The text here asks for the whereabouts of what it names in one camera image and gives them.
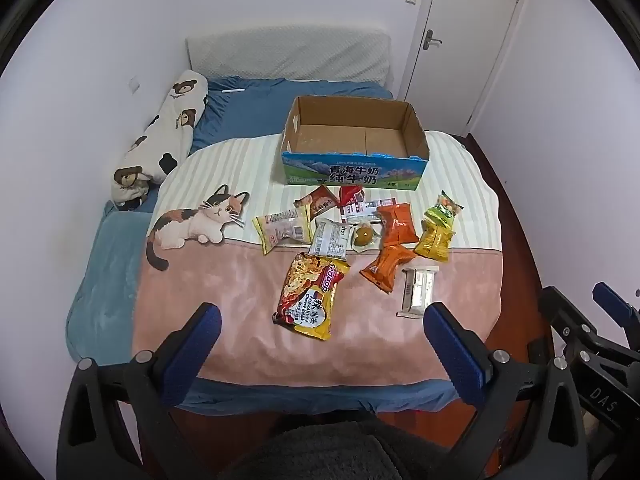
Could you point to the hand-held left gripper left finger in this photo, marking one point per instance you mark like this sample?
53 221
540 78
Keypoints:
192 355

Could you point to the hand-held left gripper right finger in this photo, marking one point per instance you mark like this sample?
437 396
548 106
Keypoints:
455 355

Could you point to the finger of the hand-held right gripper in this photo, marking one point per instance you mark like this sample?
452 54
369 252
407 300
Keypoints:
560 307
614 301

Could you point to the white clear wafer packet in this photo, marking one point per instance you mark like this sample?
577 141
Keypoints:
417 290

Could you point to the orange snack packet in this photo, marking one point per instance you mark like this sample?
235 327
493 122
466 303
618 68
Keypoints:
387 267
400 225

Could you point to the green yellow candy packet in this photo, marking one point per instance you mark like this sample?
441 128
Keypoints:
434 240

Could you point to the yellow red instant noodle packet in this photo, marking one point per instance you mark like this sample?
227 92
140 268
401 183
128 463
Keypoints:
310 295

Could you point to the clear yellow pastry packet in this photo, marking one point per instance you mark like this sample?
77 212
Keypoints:
362 236

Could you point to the beige snack packet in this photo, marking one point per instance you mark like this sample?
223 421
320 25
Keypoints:
280 230

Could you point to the white grey snack packet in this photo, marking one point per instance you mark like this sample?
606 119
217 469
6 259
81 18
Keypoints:
330 240

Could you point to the white red label snack packet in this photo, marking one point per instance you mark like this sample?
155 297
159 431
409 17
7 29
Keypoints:
369 208

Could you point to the small red snack packet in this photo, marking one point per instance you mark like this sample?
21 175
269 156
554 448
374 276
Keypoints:
350 195

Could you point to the brown red snack packet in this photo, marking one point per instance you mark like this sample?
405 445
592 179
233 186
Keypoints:
320 203

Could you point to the printed blue cardboard box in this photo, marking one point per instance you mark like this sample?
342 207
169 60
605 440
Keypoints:
350 172

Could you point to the cat print striped blanket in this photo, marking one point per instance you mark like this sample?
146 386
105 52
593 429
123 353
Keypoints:
240 280

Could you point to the light blue plush blanket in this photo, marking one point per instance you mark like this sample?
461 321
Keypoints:
100 275

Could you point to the person's dark fleece clothing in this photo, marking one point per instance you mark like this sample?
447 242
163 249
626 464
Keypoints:
320 452

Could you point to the bear print long pillow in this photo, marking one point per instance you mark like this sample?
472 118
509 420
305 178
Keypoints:
170 125

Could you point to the small white stick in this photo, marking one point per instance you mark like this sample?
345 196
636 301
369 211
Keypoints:
233 90

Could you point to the white door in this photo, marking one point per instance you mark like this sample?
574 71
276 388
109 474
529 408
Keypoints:
470 35

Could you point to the grey white pillow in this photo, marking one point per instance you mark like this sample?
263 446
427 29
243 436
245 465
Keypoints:
290 55

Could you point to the white wall socket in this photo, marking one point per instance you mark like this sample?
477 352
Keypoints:
134 85

